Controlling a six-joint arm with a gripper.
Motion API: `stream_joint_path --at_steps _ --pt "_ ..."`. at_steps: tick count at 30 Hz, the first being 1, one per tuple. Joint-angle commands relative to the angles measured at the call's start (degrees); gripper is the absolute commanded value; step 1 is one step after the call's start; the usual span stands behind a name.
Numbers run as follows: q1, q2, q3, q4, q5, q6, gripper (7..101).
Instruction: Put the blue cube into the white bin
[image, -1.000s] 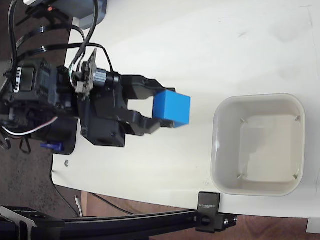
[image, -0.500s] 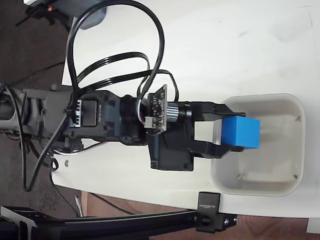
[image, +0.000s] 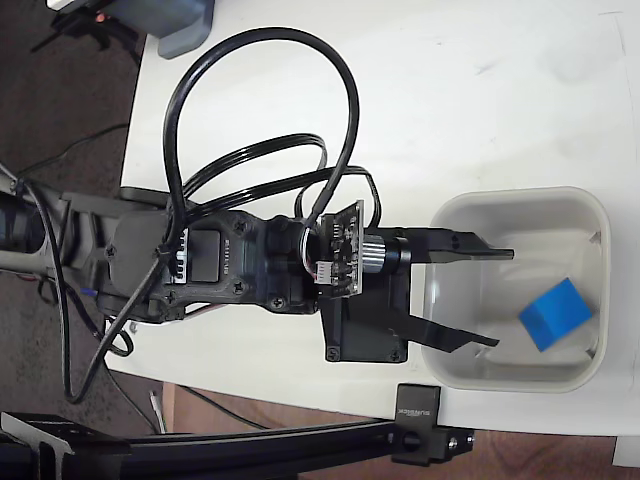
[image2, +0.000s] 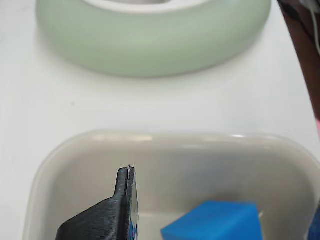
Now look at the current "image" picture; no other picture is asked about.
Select blue cube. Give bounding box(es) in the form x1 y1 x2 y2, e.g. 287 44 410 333
518 277 594 353

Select white sheet corner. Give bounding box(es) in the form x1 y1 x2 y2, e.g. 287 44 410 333
610 434 640 469

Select black table clamp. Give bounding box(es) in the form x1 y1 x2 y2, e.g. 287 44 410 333
390 383 475 467

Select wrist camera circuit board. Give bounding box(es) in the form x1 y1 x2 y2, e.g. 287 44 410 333
312 198 412 301

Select black aluminium rail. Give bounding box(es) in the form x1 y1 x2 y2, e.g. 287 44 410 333
0 410 401 480

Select thin dark floor wire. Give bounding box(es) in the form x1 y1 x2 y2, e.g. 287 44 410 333
19 123 130 177

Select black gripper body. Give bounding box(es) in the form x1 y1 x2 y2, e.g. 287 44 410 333
321 227 427 364

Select thin black floor cable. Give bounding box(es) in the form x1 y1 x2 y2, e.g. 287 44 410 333
102 367 157 432

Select flat black ribbon cable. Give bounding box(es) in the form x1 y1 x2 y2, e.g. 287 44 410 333
178 131 330 212

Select black tripod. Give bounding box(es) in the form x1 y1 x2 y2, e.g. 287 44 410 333
29 7 146 66

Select gray-blue plastic stand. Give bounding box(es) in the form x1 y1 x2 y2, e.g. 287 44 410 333
107 0 217 60

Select thin black camera wire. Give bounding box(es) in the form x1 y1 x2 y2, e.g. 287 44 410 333
293 165 384 227

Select white square plastic bin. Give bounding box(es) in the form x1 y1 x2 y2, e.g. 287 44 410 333
421 185 612 394

